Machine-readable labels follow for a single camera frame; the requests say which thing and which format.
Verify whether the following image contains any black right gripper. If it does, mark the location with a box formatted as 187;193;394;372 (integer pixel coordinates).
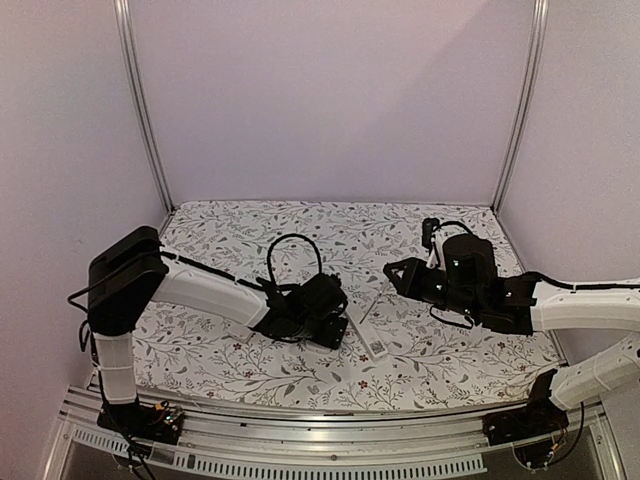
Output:
386;256;481;319

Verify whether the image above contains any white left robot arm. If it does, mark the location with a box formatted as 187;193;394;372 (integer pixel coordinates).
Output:
67;226;348;434

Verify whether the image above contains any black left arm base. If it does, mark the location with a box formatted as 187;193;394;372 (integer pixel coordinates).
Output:
97;397;184;445

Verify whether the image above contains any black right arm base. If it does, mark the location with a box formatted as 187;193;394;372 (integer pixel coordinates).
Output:
482;369;569;470

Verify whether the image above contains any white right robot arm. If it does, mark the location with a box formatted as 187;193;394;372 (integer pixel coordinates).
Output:
383;233;639;436

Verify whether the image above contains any white remote with QR label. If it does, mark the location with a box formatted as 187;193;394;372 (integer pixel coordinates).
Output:
350;319;389;361

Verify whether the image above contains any white remote with logo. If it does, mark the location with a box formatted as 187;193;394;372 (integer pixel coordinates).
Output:
225;324;254;343

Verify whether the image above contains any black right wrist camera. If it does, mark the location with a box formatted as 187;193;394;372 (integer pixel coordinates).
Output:
421;218;440;251

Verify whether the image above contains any aluminium front rail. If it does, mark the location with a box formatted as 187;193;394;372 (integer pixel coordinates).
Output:
40;387;631;479

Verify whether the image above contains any aluminium back right frame post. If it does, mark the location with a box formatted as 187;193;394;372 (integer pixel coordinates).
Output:
491;0;549;217

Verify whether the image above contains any aluminium frame post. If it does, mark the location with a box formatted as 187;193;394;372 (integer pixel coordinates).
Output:
491;0;549;217
113;0;175;215

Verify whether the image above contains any aluminium back left frame post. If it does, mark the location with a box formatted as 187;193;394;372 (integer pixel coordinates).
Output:
113;0;175;215

